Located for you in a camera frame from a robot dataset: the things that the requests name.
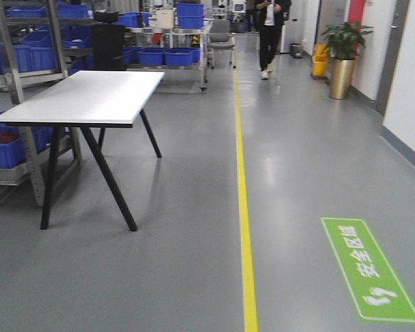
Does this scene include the black mesh office chair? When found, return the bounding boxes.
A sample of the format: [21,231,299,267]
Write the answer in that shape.
[91,12,127,71]

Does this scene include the plant in gold pot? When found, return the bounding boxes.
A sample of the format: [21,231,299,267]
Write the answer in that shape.
[322,21,374,100]

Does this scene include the yellow mop bucket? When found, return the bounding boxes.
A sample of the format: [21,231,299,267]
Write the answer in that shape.
[311,44,329,80]

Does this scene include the walking person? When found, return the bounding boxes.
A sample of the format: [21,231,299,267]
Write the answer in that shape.
[255,0,292,80]

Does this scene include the white table black legs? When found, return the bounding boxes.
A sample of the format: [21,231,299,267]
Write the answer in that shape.
[0,71,164,232]

